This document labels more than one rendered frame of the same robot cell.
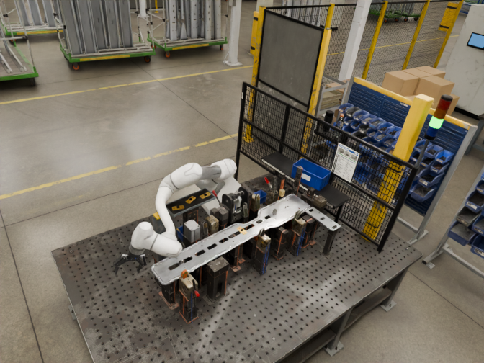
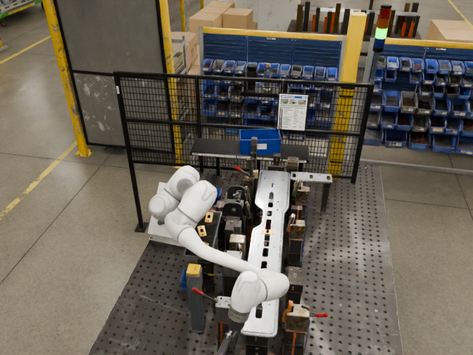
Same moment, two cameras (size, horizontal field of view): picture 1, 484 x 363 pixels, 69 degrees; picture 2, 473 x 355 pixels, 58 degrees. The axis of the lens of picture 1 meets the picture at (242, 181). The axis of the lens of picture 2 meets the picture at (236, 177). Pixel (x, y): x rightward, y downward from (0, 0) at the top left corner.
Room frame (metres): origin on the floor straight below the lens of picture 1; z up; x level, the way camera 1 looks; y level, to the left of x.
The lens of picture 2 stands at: (0.56, 1.30, 2.72)
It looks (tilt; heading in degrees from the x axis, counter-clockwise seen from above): 35 degrees down; 321
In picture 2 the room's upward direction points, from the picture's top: straight up
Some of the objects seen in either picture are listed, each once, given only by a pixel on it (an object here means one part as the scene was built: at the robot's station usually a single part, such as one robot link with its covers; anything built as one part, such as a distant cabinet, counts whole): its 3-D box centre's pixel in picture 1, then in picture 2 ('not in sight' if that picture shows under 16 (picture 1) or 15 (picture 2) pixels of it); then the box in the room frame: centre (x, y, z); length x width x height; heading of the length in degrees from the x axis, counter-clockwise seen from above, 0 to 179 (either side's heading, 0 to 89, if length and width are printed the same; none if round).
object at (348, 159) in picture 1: (345, 162); (292, 112); (2.57, -0.84, 1.30); 0.23 x 0.02 x 0.31; 44
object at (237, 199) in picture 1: (234, 216); (235, 225); (2.15, 0.03, 0.94); 0.18 x 0.13 x 0.49; 134
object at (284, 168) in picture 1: (302, 177); (250, 150); (2.70, -0.55, 1.01); 0.90 x 0.22 x 0.03; 44
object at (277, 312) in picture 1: (247, 254); (265, 258); (2.01, -0.10, 0.68); 2.56 x 1.61 x 0.04; 130
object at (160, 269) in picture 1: (240, 232); (268, 234); (1.91, -0.03, 1.00); 1.38 x 0.22 x 0.02; 134
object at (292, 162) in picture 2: (316, 214); (291, 179); (2.35, -0.66, 0.88); 0.08 x 0.08 x 0.36; 44
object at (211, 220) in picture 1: (211, 238); (238, 262); (1.93, 0.19, 0.89); 0.13 x 0.11 x 0.38; 44
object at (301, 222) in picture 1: (296, 236); (300, 208); (2.07, -0.47, 0.87); 0.12 x 0.09 x 0.35; 44
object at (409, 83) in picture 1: (415, 105); (226, 44); (6.12, -2.93, 0.52); 1.20 x 0.80 x 1.05; 127
